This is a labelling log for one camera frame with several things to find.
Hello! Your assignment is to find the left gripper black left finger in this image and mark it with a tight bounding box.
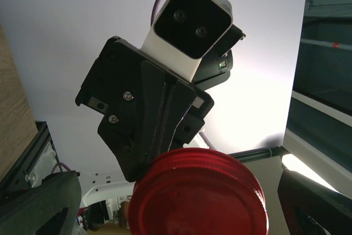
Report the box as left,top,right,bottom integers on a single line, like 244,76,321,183
1,171,81,234

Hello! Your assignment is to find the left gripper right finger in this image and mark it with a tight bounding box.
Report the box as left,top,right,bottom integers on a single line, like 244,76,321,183
277,169,351,234

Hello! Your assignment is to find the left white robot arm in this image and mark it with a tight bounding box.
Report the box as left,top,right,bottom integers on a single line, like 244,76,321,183
1,170,351,234

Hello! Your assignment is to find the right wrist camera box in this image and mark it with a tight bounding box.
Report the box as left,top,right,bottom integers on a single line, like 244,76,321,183
141,0,233,81

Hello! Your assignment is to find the red jar lid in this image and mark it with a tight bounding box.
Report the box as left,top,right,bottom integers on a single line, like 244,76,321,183
128,148,269,234

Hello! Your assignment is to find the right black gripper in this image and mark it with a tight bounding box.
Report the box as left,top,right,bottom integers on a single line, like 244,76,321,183
75,36,214,182

